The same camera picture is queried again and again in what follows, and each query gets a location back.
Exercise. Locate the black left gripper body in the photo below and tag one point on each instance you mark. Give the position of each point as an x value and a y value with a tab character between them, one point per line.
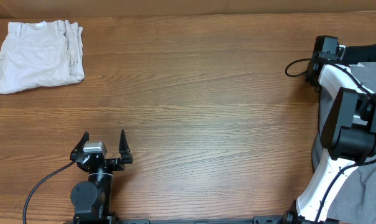
113	164

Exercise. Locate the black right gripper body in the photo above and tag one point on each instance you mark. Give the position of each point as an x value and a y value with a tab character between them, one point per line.
311	78

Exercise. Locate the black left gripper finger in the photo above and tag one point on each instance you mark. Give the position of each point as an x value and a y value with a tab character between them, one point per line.
78	149
125	152

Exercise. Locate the grey shorts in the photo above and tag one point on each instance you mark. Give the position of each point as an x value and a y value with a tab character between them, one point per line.
342	189

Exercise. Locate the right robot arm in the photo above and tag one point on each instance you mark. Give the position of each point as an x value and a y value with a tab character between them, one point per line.
348	135

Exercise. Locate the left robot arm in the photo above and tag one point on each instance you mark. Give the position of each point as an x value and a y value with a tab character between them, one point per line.
92	198

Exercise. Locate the black garment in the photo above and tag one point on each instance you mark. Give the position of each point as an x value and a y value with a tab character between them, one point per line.
358	54

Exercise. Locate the folded white shorts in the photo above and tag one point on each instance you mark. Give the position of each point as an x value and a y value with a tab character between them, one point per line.
44	54

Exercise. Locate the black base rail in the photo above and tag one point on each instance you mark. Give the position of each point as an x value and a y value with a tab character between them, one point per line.
200	221

